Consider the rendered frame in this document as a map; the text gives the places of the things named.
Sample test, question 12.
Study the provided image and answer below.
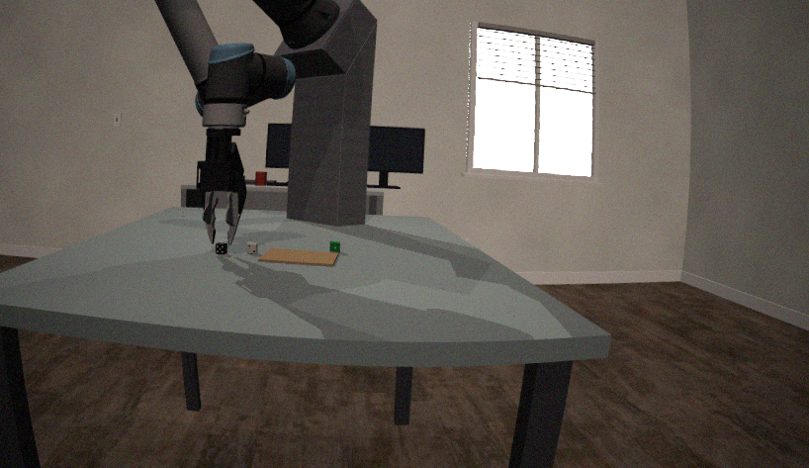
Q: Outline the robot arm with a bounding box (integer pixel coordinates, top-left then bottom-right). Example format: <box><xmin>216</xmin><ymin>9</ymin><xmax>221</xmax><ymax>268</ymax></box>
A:
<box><xmin>155</xmin><ymin>0</ymin><xmax>340</xmax><ymax>130</ymax></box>

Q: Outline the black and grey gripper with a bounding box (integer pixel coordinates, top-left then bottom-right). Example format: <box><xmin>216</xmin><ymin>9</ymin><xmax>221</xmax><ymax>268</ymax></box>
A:
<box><xmin>196</xmin><ymin>129</ymin><xmax>246</xmax><ymax>245</ymax></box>

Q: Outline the orange flat mat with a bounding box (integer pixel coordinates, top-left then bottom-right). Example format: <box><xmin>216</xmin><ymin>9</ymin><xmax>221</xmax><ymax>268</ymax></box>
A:
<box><xmin>258</xmin><ymin>248</ymin><xmax>338</xmax><ymax>266</ymax></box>

